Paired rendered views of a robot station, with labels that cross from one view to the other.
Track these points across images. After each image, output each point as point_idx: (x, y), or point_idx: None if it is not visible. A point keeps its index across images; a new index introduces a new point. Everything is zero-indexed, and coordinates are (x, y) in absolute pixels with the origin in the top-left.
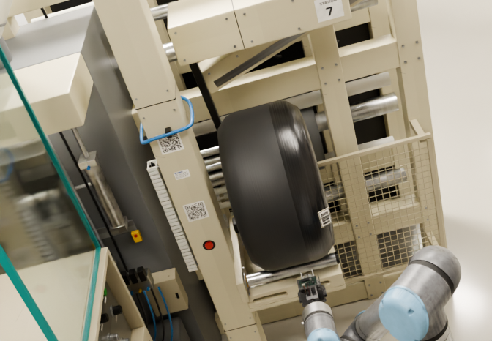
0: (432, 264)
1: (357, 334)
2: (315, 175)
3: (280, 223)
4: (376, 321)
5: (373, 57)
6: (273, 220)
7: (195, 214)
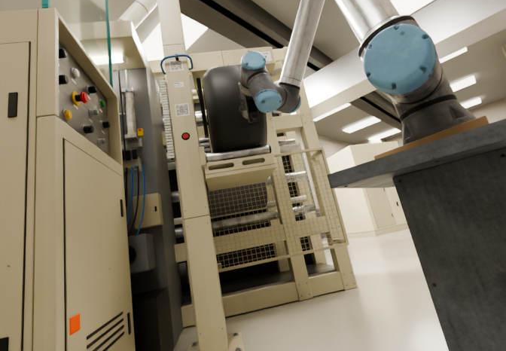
0: None
1: (280, 83)
2: None
3: (231, 82)
4: (292, 46)
5: (289, 119)
6: (227, 80)
7: (181, 111)
